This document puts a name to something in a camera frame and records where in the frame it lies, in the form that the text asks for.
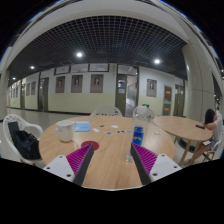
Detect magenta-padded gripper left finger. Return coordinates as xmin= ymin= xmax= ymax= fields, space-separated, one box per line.
xmin=43 ymin=143 xmax=95 ymax=187

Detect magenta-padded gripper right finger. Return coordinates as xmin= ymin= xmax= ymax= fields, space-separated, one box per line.
xmin=130 ymin=142 xmax=183 ymax=186

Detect clear blue-labelled water bottle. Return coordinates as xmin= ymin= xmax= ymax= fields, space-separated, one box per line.
xmin=125 ymin=105 xmax=150 ymax=163

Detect white paper cup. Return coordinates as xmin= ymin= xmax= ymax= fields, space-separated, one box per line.
xmin=55 ymin=120 xmax=77 ymax=143

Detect flat round red coaster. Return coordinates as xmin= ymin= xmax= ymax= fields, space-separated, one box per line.
xmin=80 ymin=140 xmax=100 ymax=152

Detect black bag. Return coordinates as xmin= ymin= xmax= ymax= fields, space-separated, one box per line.
xmin=7 ymin=121 xmax=42 ymax=161

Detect round wooden side table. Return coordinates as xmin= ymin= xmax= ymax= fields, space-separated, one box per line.
xmin=153 ymin=115 xmax=214 ymax=166

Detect blue printed paper sheet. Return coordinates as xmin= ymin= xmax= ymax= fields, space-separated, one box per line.
xmin=73 ymin=121 xmax=92 ymax=133

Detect folding chair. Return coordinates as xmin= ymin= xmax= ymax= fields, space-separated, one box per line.
xmin=202 ymin=133 xmax=224 ymax=163

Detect dark corridor door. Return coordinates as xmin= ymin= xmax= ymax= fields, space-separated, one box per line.
xmin=37 ymin=77 xmax=50 ymax=112
xmin=173 ymin=84 xmax=185 ymax=117

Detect round ceiling lights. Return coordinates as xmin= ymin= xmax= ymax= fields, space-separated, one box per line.
xmin=28 ymin=49 xmax=163 ymax=71

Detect framed wall pictures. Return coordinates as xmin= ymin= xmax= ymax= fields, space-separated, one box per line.
xmin=11 ymin=63 xmax=173 ymax=103

